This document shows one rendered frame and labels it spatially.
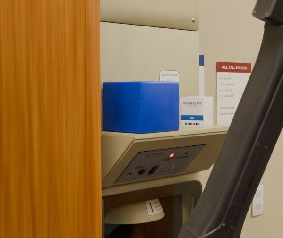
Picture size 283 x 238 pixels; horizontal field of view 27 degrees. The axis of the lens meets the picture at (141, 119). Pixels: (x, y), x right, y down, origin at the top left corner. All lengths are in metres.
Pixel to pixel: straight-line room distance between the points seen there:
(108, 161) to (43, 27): 0.26
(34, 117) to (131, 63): 0.22
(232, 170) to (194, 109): 0.46
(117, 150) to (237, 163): 0.34
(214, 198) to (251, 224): 1.57
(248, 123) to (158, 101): 0.34
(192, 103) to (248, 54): 1.07
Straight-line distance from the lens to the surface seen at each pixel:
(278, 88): 0.72
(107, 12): 1.11
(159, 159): 1.10
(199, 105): 1.17
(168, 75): 1.22
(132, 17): 1.15
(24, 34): 1.08
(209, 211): 0.74
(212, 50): 2.05
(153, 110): 1.03
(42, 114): 1.04
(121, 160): 1.02
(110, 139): 1.03
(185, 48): 1.27
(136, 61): 1.15
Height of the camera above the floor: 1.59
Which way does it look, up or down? 3 degrees down
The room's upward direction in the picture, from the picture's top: straight up
